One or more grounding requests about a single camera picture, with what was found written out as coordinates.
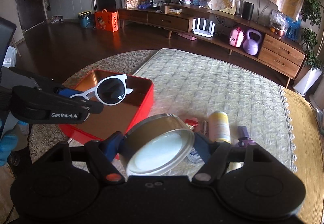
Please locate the blue gloved hand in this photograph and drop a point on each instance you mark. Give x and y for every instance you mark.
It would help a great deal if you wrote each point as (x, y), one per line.
(14, 140)

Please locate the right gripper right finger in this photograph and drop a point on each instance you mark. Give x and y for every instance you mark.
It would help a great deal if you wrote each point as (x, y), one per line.
(214, 156)

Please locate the white yellow cylinder bottle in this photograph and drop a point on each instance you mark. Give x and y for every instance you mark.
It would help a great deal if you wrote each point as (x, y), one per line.
(218, 127)

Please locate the orange gift box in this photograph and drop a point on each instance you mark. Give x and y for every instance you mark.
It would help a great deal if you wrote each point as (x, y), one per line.
(106, 20)

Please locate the red candy wrapper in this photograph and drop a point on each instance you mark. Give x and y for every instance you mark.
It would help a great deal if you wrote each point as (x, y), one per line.
(193, 124)

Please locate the white wifi router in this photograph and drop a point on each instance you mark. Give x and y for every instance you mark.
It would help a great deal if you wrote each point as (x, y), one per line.
(203, 27)

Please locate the black smart speaker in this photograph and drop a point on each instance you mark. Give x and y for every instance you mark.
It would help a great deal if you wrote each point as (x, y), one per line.
(247, 11)

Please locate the potted green tree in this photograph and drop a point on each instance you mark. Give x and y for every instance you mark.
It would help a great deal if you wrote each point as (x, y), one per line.
(311, 13)

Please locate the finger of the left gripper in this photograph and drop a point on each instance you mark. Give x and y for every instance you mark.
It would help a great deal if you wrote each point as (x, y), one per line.
(33, 106)
(70, 93)

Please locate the white round sunglasses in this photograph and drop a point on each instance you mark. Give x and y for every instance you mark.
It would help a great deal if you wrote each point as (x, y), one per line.
(109, 91)

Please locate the quilted table mat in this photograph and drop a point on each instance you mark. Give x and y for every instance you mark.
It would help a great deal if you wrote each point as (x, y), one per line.
(190, 85)

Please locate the purple kettlebell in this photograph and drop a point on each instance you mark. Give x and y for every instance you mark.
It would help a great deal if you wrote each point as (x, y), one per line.
(250, 45)

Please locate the teal bucket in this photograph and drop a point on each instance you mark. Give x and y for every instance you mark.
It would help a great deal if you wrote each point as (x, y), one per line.
(86, 19)

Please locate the round gold tin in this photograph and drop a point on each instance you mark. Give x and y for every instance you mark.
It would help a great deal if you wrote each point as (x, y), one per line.
(155, 145)

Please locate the pink small case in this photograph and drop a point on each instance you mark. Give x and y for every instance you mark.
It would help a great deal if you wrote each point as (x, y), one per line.
(236, 37)

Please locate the wooden tv cabinet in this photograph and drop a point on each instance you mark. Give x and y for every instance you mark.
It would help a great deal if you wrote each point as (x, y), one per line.
(275, 54)

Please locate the red metal tin box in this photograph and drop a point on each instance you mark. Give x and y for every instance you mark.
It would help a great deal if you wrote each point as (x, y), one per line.
(133, 109)

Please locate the purple spiky toy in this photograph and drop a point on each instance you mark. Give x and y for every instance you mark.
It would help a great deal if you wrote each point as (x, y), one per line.
(244, 139)

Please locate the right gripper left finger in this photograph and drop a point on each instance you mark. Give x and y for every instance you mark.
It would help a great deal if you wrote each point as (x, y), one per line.
(100, 155)

